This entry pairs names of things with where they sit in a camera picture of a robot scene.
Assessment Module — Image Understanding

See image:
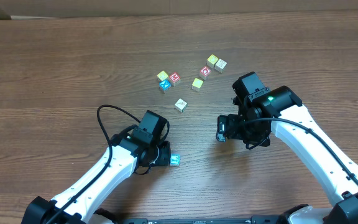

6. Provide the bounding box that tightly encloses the yellow block beside M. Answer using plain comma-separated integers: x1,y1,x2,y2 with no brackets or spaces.
157,70,169,82

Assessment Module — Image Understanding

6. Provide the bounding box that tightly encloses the red M letter block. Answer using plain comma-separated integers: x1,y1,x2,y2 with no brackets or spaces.
169,72,181,86

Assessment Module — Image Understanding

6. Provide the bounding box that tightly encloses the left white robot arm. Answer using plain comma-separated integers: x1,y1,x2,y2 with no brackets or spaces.
21,134,171,224

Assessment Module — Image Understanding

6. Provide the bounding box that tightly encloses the blue X letter block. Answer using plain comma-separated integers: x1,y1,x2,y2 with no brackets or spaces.
159,80,172,93

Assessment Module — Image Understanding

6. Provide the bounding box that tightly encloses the cyan E letter block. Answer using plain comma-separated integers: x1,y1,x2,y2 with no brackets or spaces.
170,154,181,166

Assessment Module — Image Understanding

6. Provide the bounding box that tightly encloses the red circle letter block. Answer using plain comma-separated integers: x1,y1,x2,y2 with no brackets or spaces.
200,66,211,80

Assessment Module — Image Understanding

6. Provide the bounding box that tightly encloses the plain yellow top block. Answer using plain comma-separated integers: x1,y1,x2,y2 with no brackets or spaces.
191,78,204,91

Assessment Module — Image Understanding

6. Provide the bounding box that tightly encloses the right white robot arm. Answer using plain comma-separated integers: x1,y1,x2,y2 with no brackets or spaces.
216,86,358,223

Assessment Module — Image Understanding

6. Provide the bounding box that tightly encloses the white picture block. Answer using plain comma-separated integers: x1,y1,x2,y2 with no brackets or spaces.
175,98,188,113
214,58,227,73

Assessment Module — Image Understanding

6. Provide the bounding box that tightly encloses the far yellow letter block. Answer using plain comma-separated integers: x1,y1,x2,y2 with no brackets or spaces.
206,54,219,68

